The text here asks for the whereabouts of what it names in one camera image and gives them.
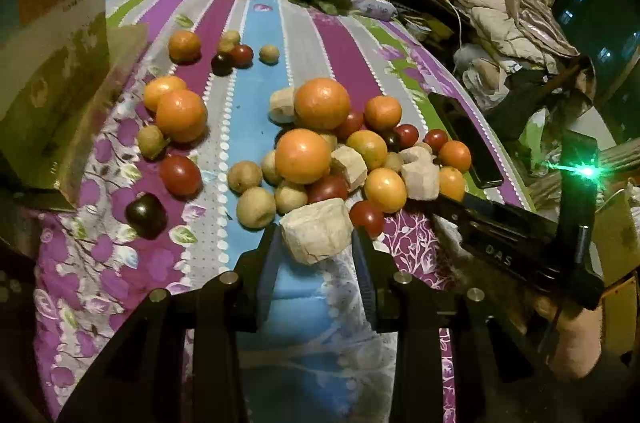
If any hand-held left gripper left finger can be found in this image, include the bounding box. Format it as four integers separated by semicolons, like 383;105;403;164
57;223;286;423

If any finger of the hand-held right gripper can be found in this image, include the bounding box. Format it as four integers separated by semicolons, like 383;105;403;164
427;193;482;240

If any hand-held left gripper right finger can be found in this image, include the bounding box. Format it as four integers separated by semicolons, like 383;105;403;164
352;228;546;423

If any large pale sugarcane chunk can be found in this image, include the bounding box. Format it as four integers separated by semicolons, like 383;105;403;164
279;198;354;265

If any pile of oranges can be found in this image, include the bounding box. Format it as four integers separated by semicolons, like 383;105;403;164
144;30;473;215

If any black flat device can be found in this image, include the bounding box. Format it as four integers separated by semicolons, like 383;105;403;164
429;92;503;190

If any brown cardboard box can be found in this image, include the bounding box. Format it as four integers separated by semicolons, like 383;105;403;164
595;188;640;354

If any black garment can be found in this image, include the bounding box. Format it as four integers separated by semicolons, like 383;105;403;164
487;70;566;129

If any white plastic bag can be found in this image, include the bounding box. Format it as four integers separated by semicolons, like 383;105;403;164
462;53;512;104

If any beige quilted garment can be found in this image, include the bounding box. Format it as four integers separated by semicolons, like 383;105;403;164
445;0;576;66

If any purple printed tissue pack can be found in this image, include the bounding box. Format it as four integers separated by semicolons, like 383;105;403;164
345;0;398;21

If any purple striped floral bedsheet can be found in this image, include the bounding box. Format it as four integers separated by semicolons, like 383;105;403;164
32;0;538;423

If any dark window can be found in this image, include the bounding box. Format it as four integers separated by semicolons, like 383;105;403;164
550;0;640;104

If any blue printed cardboard box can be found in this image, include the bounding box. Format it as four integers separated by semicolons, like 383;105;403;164
0;0;149;210

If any white cable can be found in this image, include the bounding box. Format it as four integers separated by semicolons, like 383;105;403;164
440;0;465;50

